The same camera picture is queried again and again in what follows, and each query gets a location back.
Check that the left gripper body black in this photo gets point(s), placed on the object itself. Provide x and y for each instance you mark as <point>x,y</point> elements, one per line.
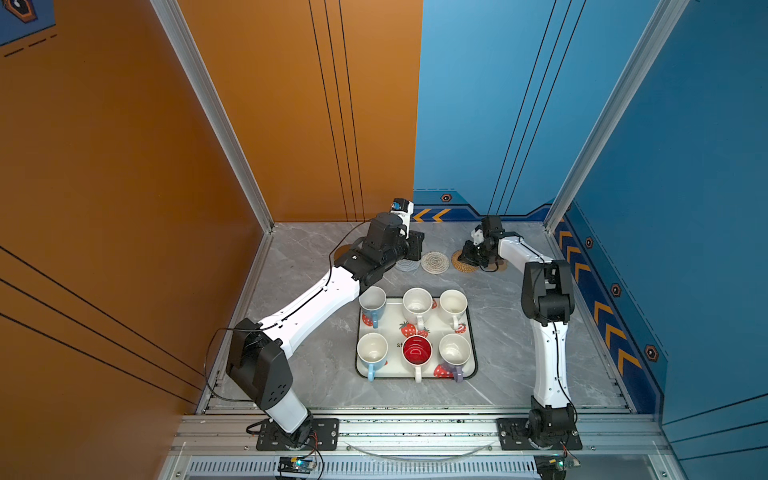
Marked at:
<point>412,251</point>

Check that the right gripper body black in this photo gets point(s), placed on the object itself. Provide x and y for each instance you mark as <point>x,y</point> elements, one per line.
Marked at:
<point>476,254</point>

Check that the woven rattan round coaster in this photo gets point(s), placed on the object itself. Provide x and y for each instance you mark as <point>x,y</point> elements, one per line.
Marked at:
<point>466,268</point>

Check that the grey woven rope coaster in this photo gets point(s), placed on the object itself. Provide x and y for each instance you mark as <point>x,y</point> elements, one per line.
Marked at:
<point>407,265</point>

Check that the multicolour woven rope coaster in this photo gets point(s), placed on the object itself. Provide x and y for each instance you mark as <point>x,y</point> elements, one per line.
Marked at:
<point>435,263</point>

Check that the dark brown wooden round coaster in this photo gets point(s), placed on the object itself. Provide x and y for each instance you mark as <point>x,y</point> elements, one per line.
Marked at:
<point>340,251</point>

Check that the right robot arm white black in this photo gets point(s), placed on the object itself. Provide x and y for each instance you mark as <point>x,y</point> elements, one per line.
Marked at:
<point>547,300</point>

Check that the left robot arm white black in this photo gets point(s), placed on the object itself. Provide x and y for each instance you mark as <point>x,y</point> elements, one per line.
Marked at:
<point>259,352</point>

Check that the white mug back right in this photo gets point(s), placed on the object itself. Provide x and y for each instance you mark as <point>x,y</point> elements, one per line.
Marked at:
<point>452,306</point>

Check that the white speckled mug back middle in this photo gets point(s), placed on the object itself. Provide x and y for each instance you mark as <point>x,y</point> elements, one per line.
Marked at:
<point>416,304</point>

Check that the blue mug back left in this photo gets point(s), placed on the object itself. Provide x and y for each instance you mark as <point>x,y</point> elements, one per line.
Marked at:
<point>372,302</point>

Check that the red interior mug front middle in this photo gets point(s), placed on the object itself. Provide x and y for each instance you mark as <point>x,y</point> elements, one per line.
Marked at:
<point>417,352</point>

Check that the white strawberry tray black rim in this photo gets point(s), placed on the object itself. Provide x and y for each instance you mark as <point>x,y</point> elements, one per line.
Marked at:
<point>390,346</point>

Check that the light blue mug front left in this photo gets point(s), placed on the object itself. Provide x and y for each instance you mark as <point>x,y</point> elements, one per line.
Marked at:
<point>372,350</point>

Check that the right green circuit board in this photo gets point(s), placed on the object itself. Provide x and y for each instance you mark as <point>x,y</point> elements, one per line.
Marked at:
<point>555,468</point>

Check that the green circuit board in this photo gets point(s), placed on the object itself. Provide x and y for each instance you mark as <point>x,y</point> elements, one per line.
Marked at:
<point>297,468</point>
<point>555,468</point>

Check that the left green circuit board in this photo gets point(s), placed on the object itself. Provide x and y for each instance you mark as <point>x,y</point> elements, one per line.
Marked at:
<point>297,468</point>

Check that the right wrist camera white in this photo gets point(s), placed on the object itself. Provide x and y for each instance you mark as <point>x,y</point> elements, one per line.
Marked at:
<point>477,236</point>

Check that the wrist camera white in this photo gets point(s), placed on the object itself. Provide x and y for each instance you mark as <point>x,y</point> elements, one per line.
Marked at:
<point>404,209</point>
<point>477,236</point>

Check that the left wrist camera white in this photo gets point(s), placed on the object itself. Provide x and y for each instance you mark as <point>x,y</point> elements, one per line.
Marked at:
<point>404,209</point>

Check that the purple handled mug front right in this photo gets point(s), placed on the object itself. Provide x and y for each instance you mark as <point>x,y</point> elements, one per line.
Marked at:
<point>455,352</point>

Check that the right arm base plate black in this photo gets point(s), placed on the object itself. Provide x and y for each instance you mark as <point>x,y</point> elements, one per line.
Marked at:
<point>517,433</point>

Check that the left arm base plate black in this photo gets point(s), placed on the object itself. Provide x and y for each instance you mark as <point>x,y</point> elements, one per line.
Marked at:
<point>320,433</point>

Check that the aluminium front rail frame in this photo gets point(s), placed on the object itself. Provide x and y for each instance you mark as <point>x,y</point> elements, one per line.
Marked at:
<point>420,444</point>

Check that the right aluminium corner post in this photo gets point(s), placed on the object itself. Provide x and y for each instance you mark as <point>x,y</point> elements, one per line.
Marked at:
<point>661,24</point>

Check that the aluminium corner post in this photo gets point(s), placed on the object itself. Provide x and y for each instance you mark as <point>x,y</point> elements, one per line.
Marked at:
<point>176,29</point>
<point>661,24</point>

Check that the left aluminium corner post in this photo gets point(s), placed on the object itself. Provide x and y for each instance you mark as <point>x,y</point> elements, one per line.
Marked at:
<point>176,29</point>

